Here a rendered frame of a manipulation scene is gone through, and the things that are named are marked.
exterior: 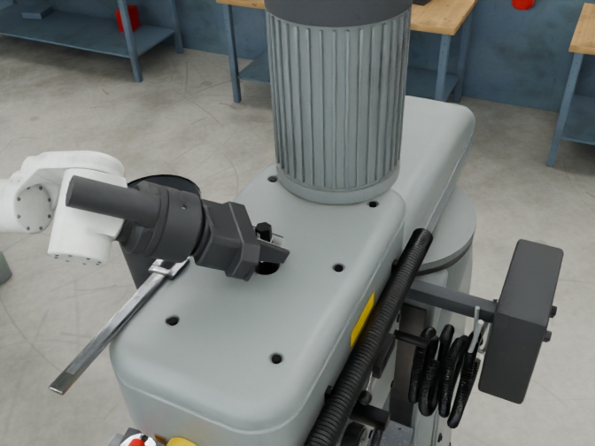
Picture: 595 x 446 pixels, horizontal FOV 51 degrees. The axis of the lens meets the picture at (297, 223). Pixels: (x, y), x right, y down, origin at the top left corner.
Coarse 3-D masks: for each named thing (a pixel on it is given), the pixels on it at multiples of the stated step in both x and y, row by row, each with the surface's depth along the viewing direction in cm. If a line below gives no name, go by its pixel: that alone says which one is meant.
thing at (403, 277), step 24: (432, 240) 102; (408, 264) 95; (384, 288) 92; (408, 288) 93; (384, 312) 88; (360, 336) 86; (384, 336) 86; (360, 360) 82; (336, 384) 79; (360, 384) 80; (336, 408) 76; (312, 432) 74; (336, 432) 74
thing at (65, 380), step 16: (160, 272) 83; (176, 272) 83; (144, 288) 81; (128, 304) 78; (112, 320) 76; (128, 320) 77; (96, 336) 75; (112, 336) 75; (80, 352) 73; (96, 352) 73; (80, 368) 71; (64, 384) 69
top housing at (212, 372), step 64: (256, 192) 97; (384, 192) 96; (320, 256) 85; (384, 256) 90; (192, 320) 77; (256, 320) 76; (320, 320) 76; (128, 384) 74; (192, 384) 70; (256, 384) 69; (320, 384) 75
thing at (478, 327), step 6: (492, 300) 117; (474, 324) 111; (480, 324) 106; (486, 324) 119; (474, 330) 113; (480, 330) 107; (474, 336) 109; (474, 342) 110; (480, 342) 121; (486, 342) 120; (474, 348) 112
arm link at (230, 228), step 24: (168, 192) 73; (168, 216) 71; (192, 216) 73; (216, 216) 77; (240, 216) 80; (168, 240) 71; (192, 240) 73; (216, 240) 74; (240, 240) 75; (216, 264) 76; (240, 264) 75
